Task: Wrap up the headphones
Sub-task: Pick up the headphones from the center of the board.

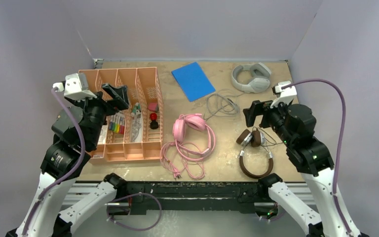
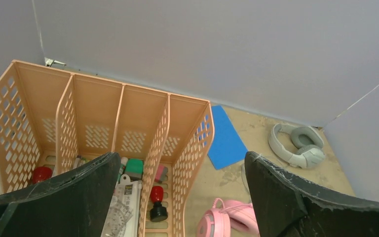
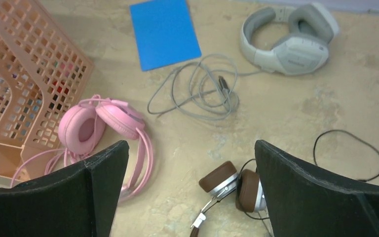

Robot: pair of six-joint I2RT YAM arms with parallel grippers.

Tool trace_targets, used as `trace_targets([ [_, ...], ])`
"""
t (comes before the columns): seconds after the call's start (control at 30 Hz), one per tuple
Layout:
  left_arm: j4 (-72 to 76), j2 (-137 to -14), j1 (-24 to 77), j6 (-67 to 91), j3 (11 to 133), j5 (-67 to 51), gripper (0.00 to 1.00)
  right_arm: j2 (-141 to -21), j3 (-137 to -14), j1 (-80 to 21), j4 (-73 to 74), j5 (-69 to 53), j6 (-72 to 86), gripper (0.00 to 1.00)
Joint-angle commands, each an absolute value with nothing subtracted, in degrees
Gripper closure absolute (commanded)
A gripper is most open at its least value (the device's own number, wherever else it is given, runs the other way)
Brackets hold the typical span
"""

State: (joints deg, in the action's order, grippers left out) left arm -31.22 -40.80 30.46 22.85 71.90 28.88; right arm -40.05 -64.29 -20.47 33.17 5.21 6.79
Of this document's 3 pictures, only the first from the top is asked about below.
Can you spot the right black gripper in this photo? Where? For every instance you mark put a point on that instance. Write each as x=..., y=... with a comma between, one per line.
x=259, y=108

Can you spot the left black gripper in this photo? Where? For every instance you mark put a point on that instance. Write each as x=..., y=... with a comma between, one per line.
x=117, y=93

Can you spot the pink wired headphones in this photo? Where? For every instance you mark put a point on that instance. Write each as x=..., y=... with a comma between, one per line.
x=191, y=155

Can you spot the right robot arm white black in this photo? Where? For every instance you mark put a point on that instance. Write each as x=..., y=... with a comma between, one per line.
x=294, y=124

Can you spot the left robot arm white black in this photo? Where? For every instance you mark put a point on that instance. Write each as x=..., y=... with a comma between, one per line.
x=76, y=133

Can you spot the grey over-ear headphones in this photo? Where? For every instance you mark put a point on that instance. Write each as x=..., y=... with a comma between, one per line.
x=222, y=103

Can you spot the brown on-ear headphones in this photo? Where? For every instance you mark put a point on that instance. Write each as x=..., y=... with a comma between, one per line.
x=256, y=159

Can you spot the green white glue stick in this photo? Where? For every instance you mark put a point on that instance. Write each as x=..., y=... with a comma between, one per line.
x=136, y=109

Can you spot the clear ruler pack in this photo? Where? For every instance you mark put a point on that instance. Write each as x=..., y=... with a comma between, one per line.
x=136, y=133

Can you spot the colourful marker set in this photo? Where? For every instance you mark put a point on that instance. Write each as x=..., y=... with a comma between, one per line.
x=117, y=124

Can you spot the pink grey eraser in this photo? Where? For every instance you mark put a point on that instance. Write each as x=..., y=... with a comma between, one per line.
x=153, y=107

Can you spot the peach plastic desk organizer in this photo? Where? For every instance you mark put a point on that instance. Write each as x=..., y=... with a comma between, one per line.
x=143, y=87

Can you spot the red black stamp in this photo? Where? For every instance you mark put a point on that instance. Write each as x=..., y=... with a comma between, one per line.
x=153, y=124

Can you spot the blue notebook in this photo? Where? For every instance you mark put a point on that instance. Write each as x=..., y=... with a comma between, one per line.
x=193, y=81

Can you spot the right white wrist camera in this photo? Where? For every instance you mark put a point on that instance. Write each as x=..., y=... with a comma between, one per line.
x=285, y=93

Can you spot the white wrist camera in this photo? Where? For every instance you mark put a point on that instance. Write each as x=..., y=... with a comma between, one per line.
x=74, y=87
x=285, y=93

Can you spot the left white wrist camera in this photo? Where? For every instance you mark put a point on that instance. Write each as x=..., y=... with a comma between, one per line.
x=74, y=87

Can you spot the black base frame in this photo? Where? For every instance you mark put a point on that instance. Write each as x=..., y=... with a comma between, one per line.
x=244, y=197

